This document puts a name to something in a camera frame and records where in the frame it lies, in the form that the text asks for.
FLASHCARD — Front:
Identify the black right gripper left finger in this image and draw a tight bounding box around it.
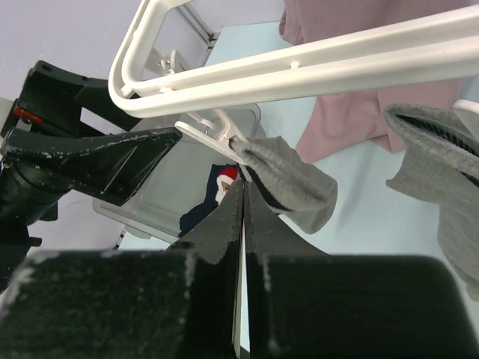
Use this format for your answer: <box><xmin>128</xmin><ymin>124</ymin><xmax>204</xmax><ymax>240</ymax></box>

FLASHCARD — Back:
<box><xmin>1</xmin><ymin>181</ymin><xmax>244</xmax><ymax>358</ymax></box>

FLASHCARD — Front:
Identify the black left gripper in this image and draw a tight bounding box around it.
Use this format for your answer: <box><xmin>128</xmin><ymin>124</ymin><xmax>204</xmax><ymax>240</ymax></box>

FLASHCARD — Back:
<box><xmin>1</xmin><ymin>61</ymin><xmax>182</xmax><ymax>291</ymax></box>

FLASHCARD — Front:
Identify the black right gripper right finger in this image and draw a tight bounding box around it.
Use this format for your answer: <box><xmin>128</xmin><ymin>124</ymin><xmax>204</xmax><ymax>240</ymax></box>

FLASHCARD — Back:
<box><xmin>243</xmin><ymin>182</ymin><xmax>478</xmax><ymax>358</ymax></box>

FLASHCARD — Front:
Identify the grey striped sock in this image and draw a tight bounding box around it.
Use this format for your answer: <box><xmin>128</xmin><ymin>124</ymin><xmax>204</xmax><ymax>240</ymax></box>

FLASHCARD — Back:
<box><xmin>383</xmin><ymin>103</ymin><xmax>478</xmax><ymax>301</ymax></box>
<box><xmin>229</xmin><ymin>136</ymin><xmax>338</xmax><ymax>234</ymax></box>

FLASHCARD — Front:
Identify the white clothespin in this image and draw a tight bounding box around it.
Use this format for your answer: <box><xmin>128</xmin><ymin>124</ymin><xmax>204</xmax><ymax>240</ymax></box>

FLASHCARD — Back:
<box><xmin>174</xmin><ymin>108</ymin><xmax>247</xmax><ymax>165</ymax></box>
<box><xmin>145</xmin><ymin>49</ymin><xmax>191</xmax><ymax>76</ymax></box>
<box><xmin>452</xmin><ymin>99</ymin><xmax>479</xmax><ymax>139</ymax></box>

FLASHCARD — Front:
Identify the white clip drying hanger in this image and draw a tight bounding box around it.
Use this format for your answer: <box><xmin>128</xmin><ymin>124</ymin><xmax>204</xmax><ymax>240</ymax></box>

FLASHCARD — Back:
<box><xmin>108</xmin><ymin>1</ymin><xmax>478</xmax><ymax>118</ymax></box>

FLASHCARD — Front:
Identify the grey plastic bin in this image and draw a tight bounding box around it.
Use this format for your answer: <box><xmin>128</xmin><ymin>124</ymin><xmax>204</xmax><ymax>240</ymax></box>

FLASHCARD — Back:
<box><xmin>91</xmin><ymin>104</ymin><xmax>266</xmax><ymax>242</ymax></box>

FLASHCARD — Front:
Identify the navy santa sock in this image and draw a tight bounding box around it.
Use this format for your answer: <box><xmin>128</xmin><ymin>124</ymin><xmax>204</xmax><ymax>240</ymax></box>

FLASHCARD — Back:
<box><xmin>178</xmin><ymin>165</ymin><xmax>239</xmax><ymax>238</ymax></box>

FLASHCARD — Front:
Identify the pink tank top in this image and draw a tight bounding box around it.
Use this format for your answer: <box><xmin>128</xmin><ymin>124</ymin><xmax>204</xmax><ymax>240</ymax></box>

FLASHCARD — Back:
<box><xmin>279</xmin><ymin>0</ymin><xmax>471</xmax><ymax>163</ymax></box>

